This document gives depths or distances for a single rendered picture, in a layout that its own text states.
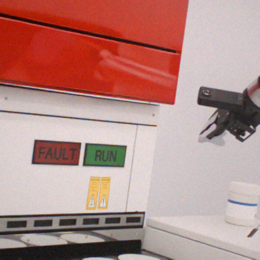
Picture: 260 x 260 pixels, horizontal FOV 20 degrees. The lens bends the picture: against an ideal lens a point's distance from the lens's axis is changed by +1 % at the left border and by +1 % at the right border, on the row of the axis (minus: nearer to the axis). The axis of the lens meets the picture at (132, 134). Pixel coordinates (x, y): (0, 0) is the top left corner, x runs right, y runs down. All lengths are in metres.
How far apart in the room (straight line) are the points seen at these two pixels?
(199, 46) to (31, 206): 2.66
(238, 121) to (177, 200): 2.25
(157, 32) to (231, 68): 2.69
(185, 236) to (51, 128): 0.38
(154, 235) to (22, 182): 0.37
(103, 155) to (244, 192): 0.37
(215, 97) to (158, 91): 0.25
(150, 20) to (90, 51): 0.17
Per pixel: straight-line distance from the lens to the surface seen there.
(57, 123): 1.44
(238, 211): 1.73
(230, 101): 1.77
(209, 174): 4.18
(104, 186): 1.55
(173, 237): 1.60
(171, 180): 3.94
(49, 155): 1.44
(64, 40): 1.37
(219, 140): 1.85
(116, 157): 1.55
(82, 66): 1.40
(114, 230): 1.58
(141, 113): 1.60
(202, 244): 1.54
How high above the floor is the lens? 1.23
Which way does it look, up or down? 3 degrees down
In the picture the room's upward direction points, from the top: 8 degrees clockwise
